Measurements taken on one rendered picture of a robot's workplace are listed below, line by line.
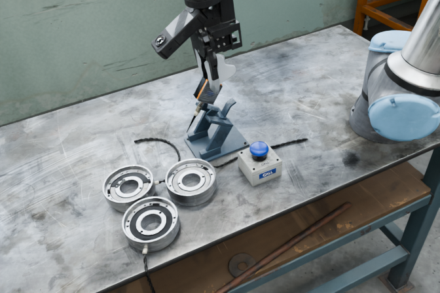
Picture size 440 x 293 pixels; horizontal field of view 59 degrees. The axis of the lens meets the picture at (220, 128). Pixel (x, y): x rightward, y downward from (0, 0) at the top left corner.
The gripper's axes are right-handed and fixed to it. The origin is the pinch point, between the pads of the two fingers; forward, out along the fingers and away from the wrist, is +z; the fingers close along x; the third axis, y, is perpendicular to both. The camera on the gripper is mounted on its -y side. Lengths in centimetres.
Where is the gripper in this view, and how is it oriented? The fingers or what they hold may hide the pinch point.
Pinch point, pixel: (209, 86)
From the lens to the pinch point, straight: 84.6
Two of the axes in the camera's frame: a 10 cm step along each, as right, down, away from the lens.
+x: -4.3, -5.5, 7.1
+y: 8.9, -3.8, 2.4
